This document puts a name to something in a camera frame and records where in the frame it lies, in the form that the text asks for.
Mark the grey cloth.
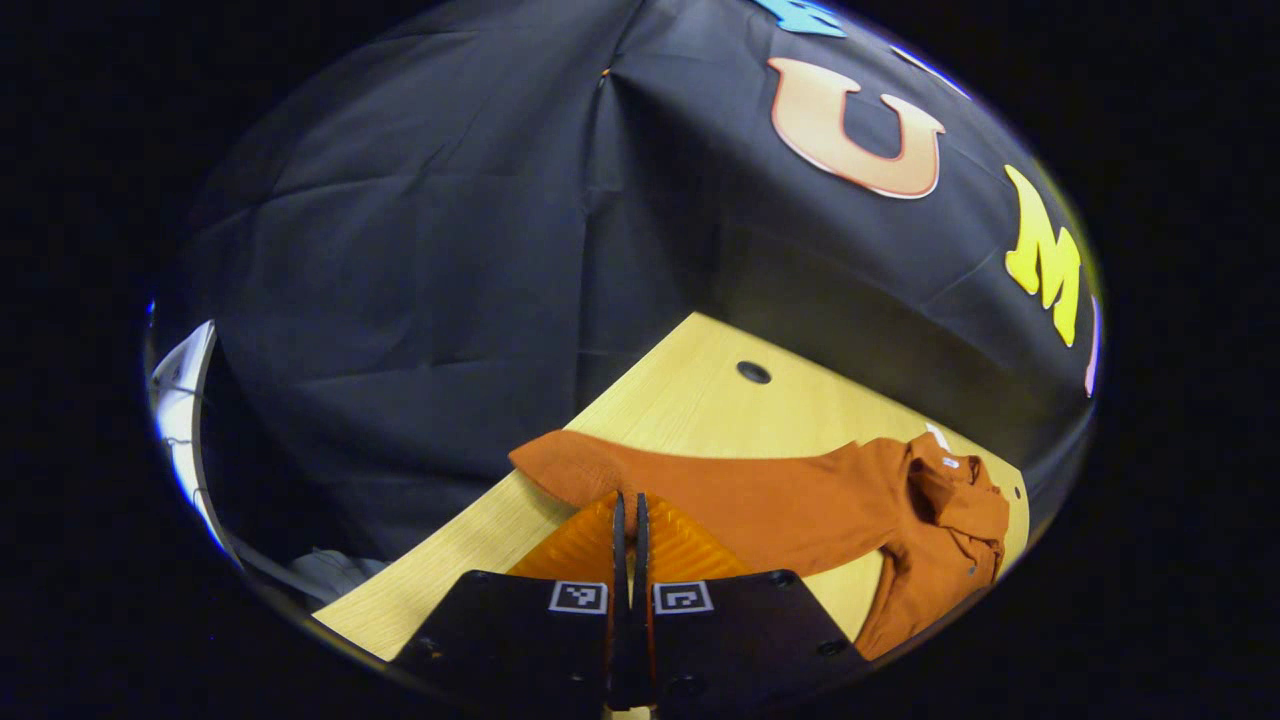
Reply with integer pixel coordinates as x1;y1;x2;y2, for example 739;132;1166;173
288;547;389;604

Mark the orange button shirt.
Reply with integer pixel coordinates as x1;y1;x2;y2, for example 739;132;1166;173
508;430;1011;661

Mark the black backdrop cloth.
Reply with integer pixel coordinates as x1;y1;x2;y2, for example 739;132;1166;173
150;0;1101;601

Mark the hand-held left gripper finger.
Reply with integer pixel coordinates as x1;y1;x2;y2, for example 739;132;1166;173
633;492;873;713
390;492;629;713

